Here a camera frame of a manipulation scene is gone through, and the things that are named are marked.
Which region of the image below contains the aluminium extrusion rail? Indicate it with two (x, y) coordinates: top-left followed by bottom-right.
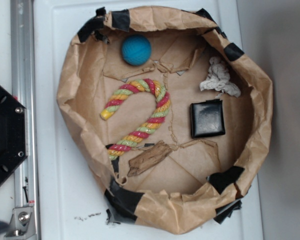
(10, 0), (41, 240)

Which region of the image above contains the black square box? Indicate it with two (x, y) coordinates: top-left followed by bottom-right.
(190, 99), (226, 139)

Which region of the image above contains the metal corner bracket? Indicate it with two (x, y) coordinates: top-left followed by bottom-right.
(4, 206), (37, 240)

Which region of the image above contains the white plastic tray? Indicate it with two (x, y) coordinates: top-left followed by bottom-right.
(33, 0), (263, 240)

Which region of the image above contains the multicolour rope candy cane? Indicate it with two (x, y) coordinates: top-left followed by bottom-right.
(100, 78), (171, 162)

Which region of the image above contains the crumpled white paper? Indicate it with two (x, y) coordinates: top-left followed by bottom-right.
(199, 56), (241, 99)

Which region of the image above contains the brown paper bag bin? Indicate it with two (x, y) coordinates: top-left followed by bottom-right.
(57, 6), (273, 235)

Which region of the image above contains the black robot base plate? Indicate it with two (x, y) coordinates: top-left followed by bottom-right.
(0, 86), (27, 187)

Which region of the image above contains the blue rubber ball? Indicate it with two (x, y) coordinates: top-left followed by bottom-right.
(121, 34), (152, 66)

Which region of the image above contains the brown wood piece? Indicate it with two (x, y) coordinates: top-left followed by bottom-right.
(127, 140), (173, 177)

